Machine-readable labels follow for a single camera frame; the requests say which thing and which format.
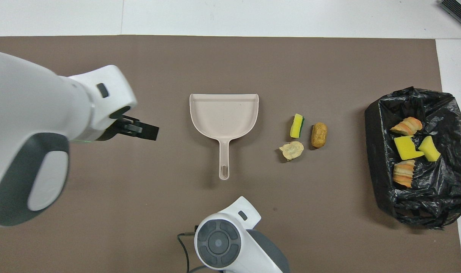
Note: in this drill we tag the orange croissant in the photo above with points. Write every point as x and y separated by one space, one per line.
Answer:
406 126

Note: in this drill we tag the brown bread roll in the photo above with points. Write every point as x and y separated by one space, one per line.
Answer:
319 135

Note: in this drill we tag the black bag lined bin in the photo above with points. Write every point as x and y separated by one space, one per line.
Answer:
435 193

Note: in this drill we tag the notched yellow green sponge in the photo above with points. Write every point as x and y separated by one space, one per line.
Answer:
405 148

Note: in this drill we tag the cream striped croissant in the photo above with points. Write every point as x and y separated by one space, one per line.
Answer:
403 173

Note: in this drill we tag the beige plastic dustpan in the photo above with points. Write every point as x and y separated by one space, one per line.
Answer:
223 117

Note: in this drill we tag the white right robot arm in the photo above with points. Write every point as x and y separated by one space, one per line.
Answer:
219 242

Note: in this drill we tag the dark grey ribbed box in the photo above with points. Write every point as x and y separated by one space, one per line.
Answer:
458 11

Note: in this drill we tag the yellow green sponge strip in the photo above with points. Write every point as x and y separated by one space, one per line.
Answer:
296 126

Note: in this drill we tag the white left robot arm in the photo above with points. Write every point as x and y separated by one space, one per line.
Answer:
25 94

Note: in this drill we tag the brown table mat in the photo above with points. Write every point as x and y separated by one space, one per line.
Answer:
230 64

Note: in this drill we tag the pale crumbly bread piece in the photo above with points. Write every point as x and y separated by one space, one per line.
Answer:
292 150

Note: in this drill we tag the yellow sponge wedge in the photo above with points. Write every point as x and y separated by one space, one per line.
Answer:
430 149

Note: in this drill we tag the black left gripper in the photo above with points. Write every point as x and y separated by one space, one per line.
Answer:
118 127

